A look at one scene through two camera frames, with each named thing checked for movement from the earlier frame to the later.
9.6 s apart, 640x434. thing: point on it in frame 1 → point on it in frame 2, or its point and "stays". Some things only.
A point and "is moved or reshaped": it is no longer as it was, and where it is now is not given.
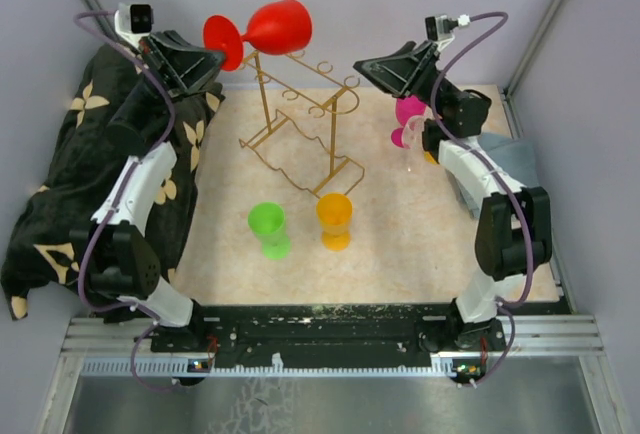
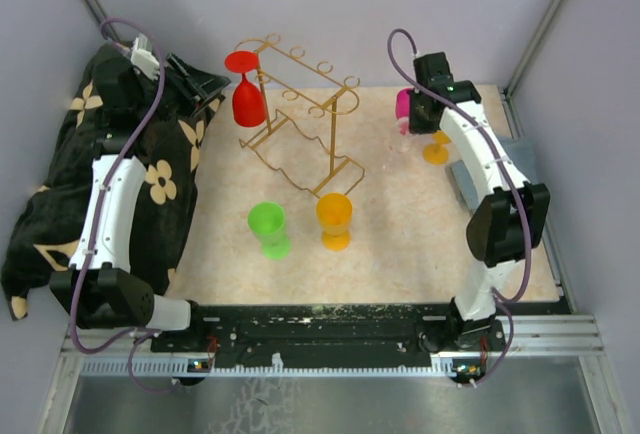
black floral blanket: [80, 167] stays
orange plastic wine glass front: [334, 211] stays
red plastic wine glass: [278, 27] → [248, 98]
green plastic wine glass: [267, 220] stays
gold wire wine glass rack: [303, 99] stays
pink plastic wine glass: [406, 108] is moved or reshaped
